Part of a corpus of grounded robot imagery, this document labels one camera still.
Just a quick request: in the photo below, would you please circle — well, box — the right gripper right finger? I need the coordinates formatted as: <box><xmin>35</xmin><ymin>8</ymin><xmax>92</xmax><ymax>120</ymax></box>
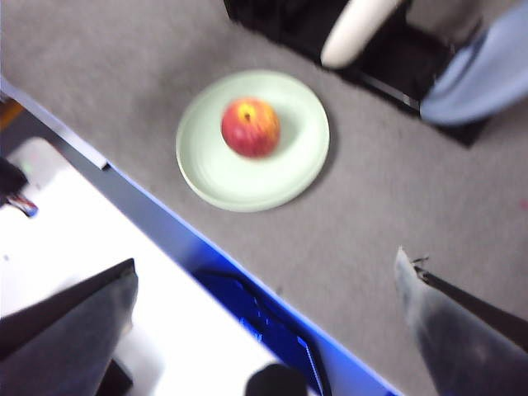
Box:
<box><xmin>394</xmin><ymin>246</ymin><xmax>528</xmax><ymax>396</ymax></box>

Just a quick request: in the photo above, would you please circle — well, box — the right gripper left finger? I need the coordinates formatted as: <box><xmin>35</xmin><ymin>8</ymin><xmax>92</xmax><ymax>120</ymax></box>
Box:
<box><xmin>0</xmin><ymin>258</ymin><xmax>139</xmax><ymax>396</ymax></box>

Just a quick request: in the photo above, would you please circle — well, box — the black rounded object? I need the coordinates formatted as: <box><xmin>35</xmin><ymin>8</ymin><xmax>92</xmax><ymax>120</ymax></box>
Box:
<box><xmin>246</xmin><ymin>363</ymin><xmax>309</xmax><ymax>396</ymax></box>

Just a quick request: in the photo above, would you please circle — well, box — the black plate rack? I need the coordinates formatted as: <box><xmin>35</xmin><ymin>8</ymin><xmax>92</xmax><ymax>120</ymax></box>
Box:
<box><xmin>224</xmin><ymin>0</ymin><xmax>492</xmax><ymax>148</ymax></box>

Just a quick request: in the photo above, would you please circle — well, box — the black device with coloured wires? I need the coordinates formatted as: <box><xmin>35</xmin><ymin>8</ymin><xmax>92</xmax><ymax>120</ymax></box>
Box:
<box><xmin>0</xmin><ymin>158</ymin><xmax>39</xmax><ymax>219</ymax></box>

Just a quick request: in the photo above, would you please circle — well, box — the red apple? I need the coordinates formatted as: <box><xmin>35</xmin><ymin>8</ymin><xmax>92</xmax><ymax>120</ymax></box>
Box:
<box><xmin>220</xmin><ymin>97</ymin><xmax>281</xmax><ymax>158</ymax></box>

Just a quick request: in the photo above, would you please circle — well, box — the green round plate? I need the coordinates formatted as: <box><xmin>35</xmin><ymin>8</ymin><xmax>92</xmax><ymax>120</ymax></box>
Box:
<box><xmin>175</xmin><ymin>68</ymin><xmax>331</xmax><ymax>214</ymax></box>

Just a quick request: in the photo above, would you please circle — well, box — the blue table edge frame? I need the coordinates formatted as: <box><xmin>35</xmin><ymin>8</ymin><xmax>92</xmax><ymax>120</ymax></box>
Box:
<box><xmin>0</xmin><ymin>78</ymin><xmax>405</xmax><ymax>396</ymax></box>

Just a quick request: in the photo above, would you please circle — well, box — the white round plate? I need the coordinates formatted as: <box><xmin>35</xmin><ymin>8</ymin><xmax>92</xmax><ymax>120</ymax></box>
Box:
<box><xmin>320</xmin><ymin>0</ymin><xmax>403</xmax><ymax>69</ymax></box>

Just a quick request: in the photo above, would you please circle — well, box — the blue round plate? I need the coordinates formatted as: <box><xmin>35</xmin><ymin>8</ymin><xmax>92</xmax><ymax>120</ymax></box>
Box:
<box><xmin>419</xmin><ymin>3</ymin><xmax>528</xmax><ymax>127</ymax></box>

